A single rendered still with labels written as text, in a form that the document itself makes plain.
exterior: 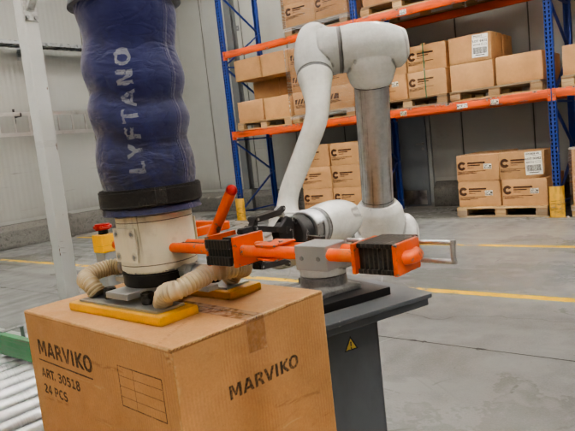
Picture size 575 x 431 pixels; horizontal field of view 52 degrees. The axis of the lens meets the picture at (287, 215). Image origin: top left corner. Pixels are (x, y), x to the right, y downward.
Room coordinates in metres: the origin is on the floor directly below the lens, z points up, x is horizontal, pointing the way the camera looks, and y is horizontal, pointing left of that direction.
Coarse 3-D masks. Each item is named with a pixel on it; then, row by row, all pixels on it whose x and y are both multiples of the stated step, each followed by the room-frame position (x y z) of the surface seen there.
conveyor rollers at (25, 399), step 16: (0, 368) 2.18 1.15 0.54; (16, 368) 2.15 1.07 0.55; (32, 368) 2.18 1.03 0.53; (0, 384) 2.00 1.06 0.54; (16, 384) 1.97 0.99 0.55; (32, 384) 1.99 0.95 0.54; (0, 400) 1.84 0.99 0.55; (16, 400) 1.86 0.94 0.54; (32, 400) 1.82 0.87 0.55; (0, 416) 1.73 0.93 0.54; (16, 416) 1.70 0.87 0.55; (32, 416) 1.71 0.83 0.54
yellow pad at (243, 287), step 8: (216, 280) 1.34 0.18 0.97; (240, 280) 1.33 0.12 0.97; (248, 280) 1.33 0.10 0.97; (224, 288) 1.28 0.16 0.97; (232, 288) 1.29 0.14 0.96; (240, 288) 1.28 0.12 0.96; (248, 288) 1.29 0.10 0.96; (256, 288) 1.31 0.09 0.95; (200, 296) 1.32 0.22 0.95; (208, 296) 1.30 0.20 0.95; (216, 296) 1.28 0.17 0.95; (224, 296) 1.26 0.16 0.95; (232, 296) 1.25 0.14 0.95; (240, 296) 1.27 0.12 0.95
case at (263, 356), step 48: (288, 288) 1.30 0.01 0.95; (48, 336) 1.30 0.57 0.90; (96, 336) 1.15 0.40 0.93; (144, 336) 1.06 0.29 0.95; (192, 336) 1.03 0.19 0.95; (240, 336) 1.08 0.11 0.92; (288, 336) 1.17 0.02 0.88; (48, 384) 1.33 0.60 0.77; (96, 384) 1.17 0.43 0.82; (144, 384) 1.04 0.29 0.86; (192, 384) 0.99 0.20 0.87; (240, 384) 1.07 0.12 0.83; (288, 384) 1.16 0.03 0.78
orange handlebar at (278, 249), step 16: (208, 224) 1.59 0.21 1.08; (224, 224) 1.53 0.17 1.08; (192, 240) 1.27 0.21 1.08; (272, 240) 1.11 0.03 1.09; (288, 240) 1.09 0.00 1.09; (256, 256) 1.09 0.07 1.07; (272, 256) 1.06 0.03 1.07; (288, 256) 1.03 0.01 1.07; (336, 256) 0.96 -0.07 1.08; (416, 256) 0.89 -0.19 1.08
